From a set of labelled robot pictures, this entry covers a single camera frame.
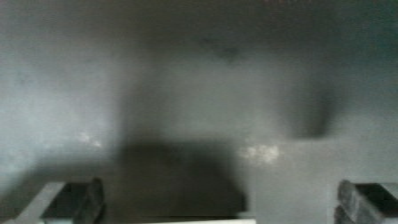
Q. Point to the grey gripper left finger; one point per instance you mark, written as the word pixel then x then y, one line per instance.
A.
pixel 66 204

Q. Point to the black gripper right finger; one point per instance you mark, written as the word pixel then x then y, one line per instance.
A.
pixel 368 203

